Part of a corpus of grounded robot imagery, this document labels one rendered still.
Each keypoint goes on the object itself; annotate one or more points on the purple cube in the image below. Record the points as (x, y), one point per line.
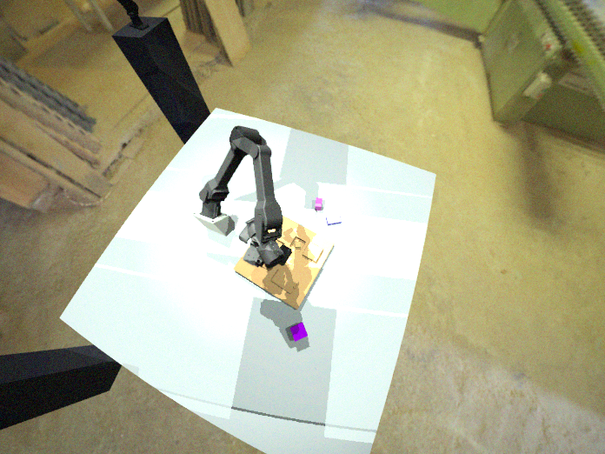
(298, 331)

